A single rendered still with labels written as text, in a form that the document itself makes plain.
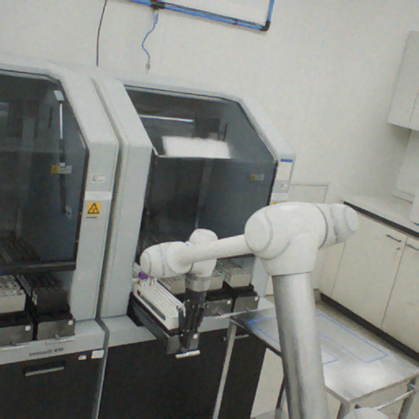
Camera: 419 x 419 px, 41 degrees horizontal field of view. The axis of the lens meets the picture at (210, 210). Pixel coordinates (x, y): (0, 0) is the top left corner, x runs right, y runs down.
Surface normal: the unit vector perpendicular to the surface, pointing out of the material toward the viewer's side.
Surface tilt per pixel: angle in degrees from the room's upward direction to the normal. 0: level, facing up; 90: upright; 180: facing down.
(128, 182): 90
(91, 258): 90
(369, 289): 90
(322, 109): 90
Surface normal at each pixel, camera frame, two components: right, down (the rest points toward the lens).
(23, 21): 0.55, 0.33
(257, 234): -0.77, -0.07
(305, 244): 0.62, -0.03
